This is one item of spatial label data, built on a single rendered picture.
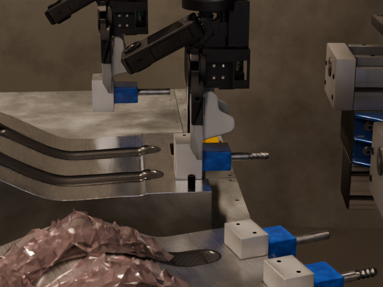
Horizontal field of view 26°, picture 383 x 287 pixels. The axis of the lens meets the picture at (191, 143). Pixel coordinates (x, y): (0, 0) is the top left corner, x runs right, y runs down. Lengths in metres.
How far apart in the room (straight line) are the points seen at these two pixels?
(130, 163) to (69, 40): 1.84
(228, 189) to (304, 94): 1.71
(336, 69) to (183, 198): 0.43
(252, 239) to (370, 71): 0.52
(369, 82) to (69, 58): 1.77
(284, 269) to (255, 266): 0.07
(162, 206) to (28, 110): 0.77
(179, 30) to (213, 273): 0.32
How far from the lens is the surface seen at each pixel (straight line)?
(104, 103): 1.39
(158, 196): 1.09
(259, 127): 3.05
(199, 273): 0.95
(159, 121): 1.70
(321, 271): 0.94
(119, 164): 1.20
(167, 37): 1.07
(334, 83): 1.41
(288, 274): 0.90
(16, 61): 3.07
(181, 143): 1.11
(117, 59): 1.36
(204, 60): 1.07
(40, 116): 1.76
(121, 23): 1.36
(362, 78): 1.41
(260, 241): 0.99
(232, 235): 0.99
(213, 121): 1.09
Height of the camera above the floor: 1.29
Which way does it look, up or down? 18 degrees down
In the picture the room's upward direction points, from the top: straight up
